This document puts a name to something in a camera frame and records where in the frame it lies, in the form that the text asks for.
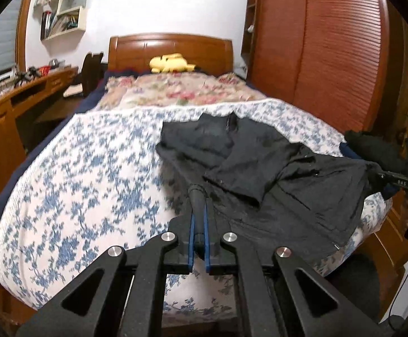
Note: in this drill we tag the dark wooden chair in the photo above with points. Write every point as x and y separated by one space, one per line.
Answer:
91 73

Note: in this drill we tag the black device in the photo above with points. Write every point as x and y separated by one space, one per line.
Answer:
27 74

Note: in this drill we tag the folded navy clothing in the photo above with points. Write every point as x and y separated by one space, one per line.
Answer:
346 150

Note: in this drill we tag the pink floral quilt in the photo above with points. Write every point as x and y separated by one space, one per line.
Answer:
183 89

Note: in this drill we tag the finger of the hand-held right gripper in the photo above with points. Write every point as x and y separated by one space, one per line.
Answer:
379 180

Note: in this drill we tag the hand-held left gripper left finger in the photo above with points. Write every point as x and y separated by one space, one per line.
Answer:
191 242

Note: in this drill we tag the row of books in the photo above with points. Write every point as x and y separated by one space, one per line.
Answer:
58 24

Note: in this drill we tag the red basket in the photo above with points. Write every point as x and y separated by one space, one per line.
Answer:
44 71

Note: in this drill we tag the wooden slatted wardrobe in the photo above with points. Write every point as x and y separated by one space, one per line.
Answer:
323 42

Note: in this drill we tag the wooden desk cabinet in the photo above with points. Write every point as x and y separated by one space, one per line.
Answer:
0 130

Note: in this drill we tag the wooden bed with floral bedding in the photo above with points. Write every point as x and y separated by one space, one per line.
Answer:
84 182

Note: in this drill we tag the black jacket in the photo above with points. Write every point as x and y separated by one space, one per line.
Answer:
295 200

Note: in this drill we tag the wooden headboard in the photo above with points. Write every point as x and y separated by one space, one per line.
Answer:
169 47

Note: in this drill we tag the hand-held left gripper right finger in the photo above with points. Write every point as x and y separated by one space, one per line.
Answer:
207 249

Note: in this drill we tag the yellow plush toy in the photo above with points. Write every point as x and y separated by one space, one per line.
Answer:
170 63

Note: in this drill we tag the white wall shelf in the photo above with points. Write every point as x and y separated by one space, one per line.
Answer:
67 7

